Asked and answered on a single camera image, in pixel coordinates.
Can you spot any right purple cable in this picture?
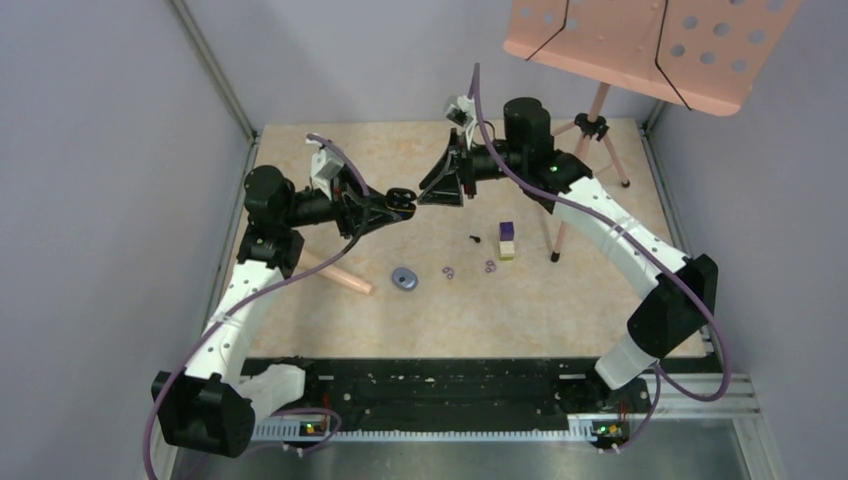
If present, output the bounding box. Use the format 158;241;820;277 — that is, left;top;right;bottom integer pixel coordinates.
468;62;733;454

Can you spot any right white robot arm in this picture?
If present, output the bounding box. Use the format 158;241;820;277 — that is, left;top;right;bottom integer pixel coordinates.
419;96;717;412

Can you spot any black earbud charging case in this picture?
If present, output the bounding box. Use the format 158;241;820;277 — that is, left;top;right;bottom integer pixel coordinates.
384;187;417;217

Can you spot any pink tapered wooden leg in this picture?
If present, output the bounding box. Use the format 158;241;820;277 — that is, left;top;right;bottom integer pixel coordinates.
298;250;373;295

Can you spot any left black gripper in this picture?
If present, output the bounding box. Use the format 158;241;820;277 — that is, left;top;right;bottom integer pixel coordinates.
281;163;401;239

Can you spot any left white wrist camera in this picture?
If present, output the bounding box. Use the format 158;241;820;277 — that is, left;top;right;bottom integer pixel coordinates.
306;133;345;199

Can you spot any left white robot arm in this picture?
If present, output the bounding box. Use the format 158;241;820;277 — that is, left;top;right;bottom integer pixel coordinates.
151;165;417;458

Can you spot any purple cable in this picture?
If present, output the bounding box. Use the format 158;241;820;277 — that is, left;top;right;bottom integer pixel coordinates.
468;62;733;454
139;132;370;480

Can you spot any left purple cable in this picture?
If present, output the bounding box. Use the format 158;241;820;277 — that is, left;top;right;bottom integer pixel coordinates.
139;132;370;480

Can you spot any purple and cream block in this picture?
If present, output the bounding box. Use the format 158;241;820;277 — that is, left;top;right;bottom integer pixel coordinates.
498;221;515;261

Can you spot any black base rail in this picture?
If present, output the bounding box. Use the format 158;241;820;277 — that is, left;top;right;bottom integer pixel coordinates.
243;357;650;433

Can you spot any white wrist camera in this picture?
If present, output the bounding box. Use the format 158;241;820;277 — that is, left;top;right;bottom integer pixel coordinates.
306;133;345;199
444;95;479;150

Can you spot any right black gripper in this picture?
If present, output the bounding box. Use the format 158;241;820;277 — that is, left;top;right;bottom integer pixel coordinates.
417;130;526;209

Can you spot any grey earbud charging case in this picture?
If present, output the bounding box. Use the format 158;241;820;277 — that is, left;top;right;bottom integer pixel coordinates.
391;267;419;291

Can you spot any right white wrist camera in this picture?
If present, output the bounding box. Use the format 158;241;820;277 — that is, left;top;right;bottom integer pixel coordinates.
444;95;479;150

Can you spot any pink music stand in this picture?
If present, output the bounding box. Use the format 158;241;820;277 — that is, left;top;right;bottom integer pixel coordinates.
502;0;804;264

